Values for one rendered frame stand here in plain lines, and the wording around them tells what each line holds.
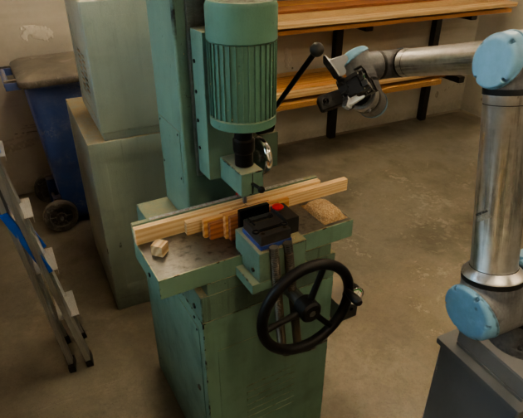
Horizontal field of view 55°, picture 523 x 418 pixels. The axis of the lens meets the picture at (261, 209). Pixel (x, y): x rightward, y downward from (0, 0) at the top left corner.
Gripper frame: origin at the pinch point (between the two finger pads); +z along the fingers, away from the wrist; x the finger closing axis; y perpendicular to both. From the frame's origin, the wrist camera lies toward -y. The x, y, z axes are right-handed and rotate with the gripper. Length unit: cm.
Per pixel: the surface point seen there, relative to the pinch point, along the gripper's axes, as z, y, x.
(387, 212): -204, -42, 18
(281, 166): -227, -107, -49
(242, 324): -3, -52, 50
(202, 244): 9, -48, 26
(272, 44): 16.3, -6.1, -9.3
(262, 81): 15.8, -12.1, -2.7
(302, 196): -20.0, -26.5, 20.2
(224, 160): 1.3, -36.6, 5.1
